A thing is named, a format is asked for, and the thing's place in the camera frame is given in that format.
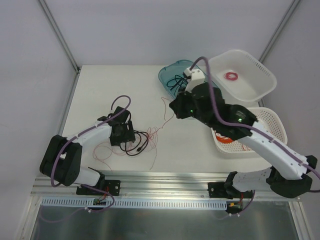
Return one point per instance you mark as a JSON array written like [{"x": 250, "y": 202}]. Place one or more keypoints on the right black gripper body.
[{"x": 180, "y": 105}]

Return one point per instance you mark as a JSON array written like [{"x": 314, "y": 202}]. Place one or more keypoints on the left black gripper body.
[{"x": 124, "y": 136}]

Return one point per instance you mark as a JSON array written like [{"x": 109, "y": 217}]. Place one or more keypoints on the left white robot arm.
[{"x": 62, "y": 161}]

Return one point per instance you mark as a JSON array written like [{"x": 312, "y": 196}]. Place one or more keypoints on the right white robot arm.
[{"x": 287, "y": 175}]

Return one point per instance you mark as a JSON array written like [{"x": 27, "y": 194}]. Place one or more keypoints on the teal transparent plastic tray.
[{"x": 172, "y": 77}]

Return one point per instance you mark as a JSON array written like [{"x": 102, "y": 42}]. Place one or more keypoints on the white solid plastic basket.
[{"x": 241, "y": 77}]

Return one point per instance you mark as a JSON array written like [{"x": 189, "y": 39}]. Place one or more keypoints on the white perforated plastic basket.
[{"x": 265, "y": 116}]

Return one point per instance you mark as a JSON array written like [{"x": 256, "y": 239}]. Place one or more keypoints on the aluminium mounting rail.
[{"x": 154, "y": 185}]

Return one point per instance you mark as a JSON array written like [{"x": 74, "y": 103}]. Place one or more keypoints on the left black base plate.
[{"x": 111, "y": 186}]

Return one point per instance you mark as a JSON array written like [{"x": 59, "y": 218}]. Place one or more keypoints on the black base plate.
[
  {"x": 111, "y": 186},
  {"x": 227, "y": 191}
]

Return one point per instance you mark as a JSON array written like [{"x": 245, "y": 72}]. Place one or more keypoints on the white slotted cable duct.
[{"x": 136, "y": 203}]

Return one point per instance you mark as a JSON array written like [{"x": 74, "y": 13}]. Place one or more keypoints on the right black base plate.
[{"x": 227, "y": 191}]

